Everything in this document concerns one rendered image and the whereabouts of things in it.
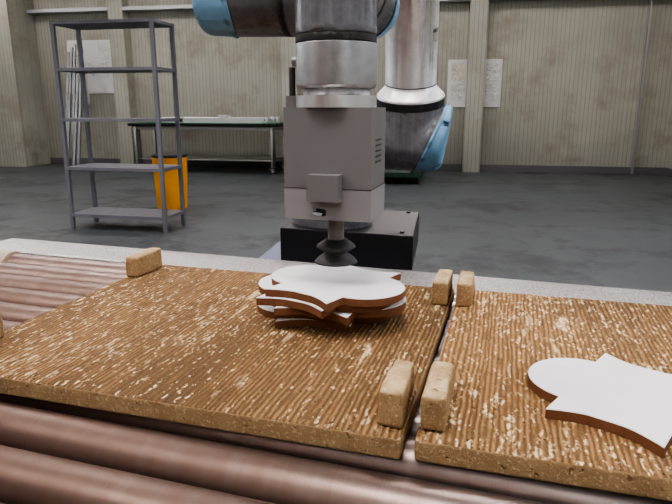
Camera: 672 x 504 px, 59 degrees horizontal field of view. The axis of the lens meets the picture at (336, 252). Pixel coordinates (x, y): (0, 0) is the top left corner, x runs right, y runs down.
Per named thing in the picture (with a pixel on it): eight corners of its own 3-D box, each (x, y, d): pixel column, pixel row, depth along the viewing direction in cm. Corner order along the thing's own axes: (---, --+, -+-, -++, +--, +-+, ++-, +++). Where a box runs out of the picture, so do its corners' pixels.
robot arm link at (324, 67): (366, 38, 51) (276, 41, 53) (366, 94, 52) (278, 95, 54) (384, 47, 58) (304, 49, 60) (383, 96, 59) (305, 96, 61)
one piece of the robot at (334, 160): (263, 63, 51) (268, 248, 55) (365, 61, 49) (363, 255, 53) (301, 69, 60) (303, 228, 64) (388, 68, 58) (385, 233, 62)
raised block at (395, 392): (392, 388, 46) (393, 355, 46) (416, 391, 46) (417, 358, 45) (375, 427, 41) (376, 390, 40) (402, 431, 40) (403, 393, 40)
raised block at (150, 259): (152, 265, 82) (150, 246, 82) (163, 266, 82) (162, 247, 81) (125, 277, 77) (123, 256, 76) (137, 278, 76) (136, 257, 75)
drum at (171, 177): (182, 211, 674) (178, 155, 659) (148, 209, 681) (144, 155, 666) (196, 205, 711) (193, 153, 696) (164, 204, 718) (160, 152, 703)
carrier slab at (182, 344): (157, 274, 84) (156, 263, 83) (454, 301, 72) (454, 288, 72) (-75, 382, 51) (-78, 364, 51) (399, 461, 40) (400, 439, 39)
